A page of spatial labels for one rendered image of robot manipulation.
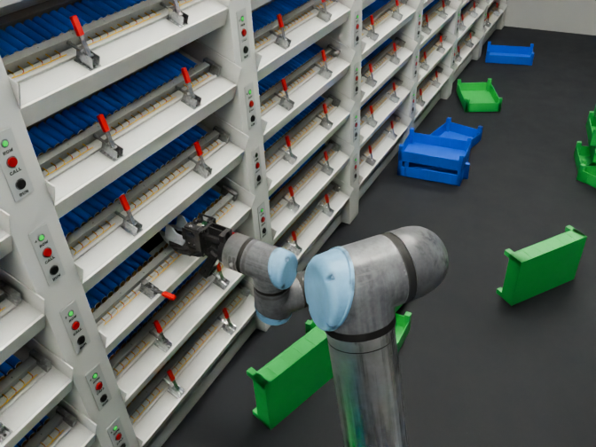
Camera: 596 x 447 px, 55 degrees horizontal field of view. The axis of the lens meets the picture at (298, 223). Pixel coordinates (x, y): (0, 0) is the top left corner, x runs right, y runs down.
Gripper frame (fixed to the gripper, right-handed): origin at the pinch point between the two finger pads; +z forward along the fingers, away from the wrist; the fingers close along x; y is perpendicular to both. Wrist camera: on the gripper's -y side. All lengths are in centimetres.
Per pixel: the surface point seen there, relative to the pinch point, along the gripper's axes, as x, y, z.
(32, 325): 45.8, 12.4, -7.5
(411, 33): -167, 2, -6
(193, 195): -4.4, 11.2, -7.0
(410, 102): -168, -32, -9
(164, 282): 10.7, -5.9, -6.8
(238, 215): -21.6, -6.2, -7.4
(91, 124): 13.0, 36.6, 2.5
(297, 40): -61, 32, -5
